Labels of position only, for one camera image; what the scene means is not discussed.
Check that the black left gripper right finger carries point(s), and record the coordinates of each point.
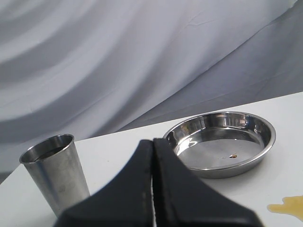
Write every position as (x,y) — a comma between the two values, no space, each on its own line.
(181,199)

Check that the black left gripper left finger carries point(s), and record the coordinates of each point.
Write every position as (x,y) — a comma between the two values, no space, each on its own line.
(126,201)

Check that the amber liquid spill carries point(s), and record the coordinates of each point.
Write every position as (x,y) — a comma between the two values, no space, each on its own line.
(290,206)

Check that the round steel dish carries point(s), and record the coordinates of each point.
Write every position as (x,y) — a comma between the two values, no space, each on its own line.
(221,144)

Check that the steel tumbler cup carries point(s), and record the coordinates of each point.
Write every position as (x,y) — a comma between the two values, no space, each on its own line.
(55,167)

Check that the grey backdrop cloth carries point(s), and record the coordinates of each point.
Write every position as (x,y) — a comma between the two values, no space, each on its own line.
(93,67)

